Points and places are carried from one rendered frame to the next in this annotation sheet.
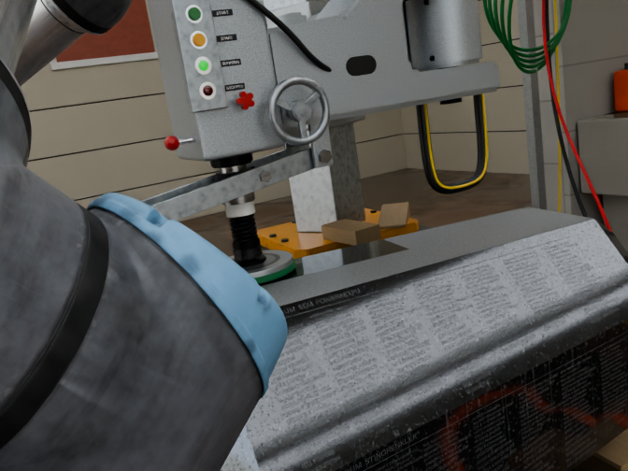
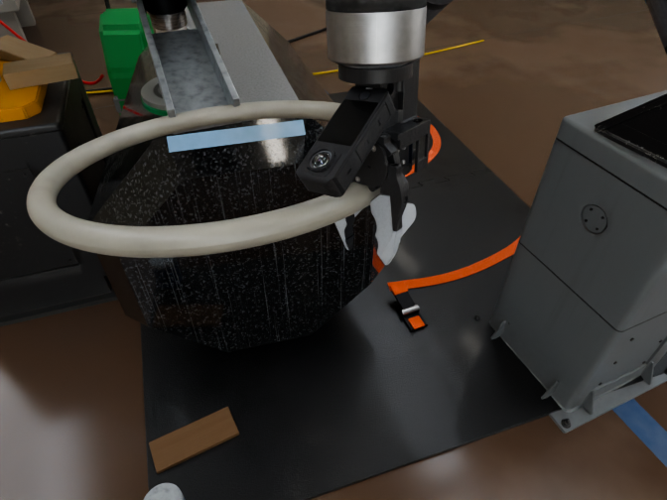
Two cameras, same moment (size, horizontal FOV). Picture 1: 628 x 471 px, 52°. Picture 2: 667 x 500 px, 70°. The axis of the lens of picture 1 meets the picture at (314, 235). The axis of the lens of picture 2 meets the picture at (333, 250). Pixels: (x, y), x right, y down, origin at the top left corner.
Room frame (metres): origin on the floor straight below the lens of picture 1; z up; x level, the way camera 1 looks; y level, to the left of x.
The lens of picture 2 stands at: (1.05, 1.31, 1.42)
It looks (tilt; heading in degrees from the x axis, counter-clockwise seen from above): 43 degrees down; 274
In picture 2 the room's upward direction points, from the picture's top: straight up
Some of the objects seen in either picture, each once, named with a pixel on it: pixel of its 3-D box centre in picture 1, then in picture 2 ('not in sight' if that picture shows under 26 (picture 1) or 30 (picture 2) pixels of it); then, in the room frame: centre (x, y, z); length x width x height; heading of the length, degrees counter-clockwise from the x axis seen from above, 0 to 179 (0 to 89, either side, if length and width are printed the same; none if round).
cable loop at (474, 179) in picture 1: (454, 136); not in sight; (1.80, -0.43, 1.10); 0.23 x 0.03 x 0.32; 115
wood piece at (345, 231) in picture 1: (349, 232); (41, 70); (2.09, -0.12, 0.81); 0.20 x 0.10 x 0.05; 31
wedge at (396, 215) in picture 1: (393, 215); (22, 50); (2.25, -0.29, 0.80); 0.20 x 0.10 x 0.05; 166
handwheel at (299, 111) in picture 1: (292, 111); not in sight; (1.46, 0.01, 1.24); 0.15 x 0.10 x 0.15; 115
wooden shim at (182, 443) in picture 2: not in sight; (195, 438); (1.52, 0.68, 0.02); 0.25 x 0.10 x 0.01; 33
